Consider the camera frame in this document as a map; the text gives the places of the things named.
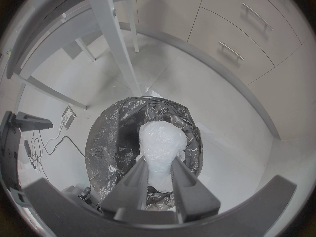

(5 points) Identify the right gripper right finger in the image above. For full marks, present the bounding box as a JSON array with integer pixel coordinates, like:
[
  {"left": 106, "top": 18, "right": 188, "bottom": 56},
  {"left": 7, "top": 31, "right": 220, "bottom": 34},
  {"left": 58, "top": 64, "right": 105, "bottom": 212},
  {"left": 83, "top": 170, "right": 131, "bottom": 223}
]
[{"left": 170, "top": 156, "right": 221, "bottom": 224}]

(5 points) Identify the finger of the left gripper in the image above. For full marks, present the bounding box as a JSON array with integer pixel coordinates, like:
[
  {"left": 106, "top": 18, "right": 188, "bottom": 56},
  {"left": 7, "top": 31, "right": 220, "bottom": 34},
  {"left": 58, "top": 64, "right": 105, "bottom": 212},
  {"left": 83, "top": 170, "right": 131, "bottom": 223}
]
[{"left": 16, "top": 112, "right": 54, "bottom": 132}]

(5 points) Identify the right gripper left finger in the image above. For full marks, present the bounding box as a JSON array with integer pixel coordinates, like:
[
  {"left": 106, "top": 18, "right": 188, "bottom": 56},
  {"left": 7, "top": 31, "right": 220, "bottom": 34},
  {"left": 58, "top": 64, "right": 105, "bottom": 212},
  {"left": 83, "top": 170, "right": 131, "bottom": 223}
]
[{"left": 100, "top": 158, "right": 149, "bottom": 217}]

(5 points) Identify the white plastic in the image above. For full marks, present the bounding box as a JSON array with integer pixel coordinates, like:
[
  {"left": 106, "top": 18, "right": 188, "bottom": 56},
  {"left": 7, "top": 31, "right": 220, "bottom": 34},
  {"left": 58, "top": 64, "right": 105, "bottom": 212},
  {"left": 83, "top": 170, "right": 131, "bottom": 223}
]
[{"left": 138, "top": 122, "right": 187, "bottom": 192}]

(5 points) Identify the black plastic bag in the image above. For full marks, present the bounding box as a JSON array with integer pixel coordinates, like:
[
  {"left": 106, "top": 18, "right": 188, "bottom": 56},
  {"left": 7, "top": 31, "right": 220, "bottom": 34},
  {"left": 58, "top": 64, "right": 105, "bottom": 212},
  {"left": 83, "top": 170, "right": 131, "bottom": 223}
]
[{"left": 85, "top": 96, "right": 204, "bottom": 211}]

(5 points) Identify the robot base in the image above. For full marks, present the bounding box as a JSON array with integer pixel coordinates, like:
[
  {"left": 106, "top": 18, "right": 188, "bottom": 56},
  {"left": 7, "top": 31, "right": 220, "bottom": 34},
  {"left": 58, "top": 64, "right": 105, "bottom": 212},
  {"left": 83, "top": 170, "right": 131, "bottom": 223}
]
[{"left": 61, "top": 185, "right": 105, "bottom": 215}]

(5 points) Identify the grey white chair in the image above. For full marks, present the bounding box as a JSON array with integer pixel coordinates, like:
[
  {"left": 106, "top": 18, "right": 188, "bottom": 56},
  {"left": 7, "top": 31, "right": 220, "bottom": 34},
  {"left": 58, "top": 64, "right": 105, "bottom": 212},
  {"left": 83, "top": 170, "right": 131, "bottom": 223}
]
[{"left": 6, "top": 0, "right": 146, "bottom": 111}]

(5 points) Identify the beige cabinet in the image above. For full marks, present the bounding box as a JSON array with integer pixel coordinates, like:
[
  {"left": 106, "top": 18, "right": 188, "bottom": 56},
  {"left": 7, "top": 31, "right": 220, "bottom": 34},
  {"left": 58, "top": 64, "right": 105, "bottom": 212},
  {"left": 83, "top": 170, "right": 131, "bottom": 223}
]
[{"left": 118, "top": 0, "right": 316, "bottom": 143}]

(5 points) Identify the black cable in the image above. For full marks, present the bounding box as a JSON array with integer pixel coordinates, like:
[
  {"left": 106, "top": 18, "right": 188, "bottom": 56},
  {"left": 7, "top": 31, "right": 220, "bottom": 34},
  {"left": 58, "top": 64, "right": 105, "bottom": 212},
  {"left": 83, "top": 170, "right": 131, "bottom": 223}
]
[
  {"left": 24, "top": 129, "right": 50, "bottom": 180},
  {"left": 43, "top": 135, "right": 92, "bottom": 200}
]

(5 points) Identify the white cable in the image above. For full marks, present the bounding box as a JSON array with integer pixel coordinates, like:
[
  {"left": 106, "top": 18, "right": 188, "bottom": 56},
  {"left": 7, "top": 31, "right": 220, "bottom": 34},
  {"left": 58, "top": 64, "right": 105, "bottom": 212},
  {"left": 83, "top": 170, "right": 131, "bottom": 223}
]
[{"left": 37, "top": 115, "right": 70, "bottom": 174}]

